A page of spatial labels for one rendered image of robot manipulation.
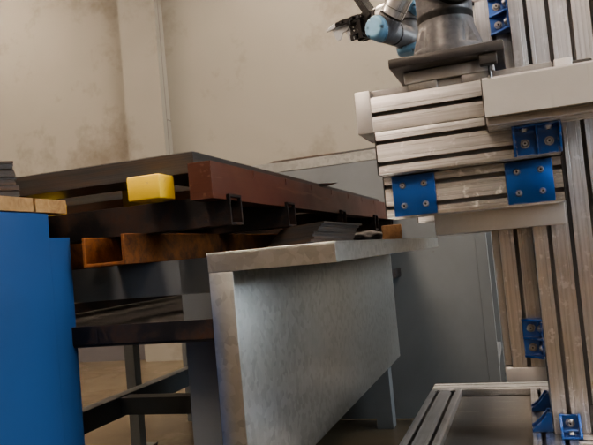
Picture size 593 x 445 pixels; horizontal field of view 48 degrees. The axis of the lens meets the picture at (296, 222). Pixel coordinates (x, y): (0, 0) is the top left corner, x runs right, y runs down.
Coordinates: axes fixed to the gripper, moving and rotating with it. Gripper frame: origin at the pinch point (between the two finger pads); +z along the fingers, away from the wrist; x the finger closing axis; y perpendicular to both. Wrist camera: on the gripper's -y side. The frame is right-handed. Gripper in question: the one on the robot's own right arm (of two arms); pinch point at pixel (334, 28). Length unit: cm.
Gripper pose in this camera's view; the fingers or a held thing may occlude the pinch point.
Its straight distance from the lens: 248.0
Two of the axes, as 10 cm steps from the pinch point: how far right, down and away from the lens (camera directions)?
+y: 1.9, 9.8, 0.5
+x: 6.8, -1.6, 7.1
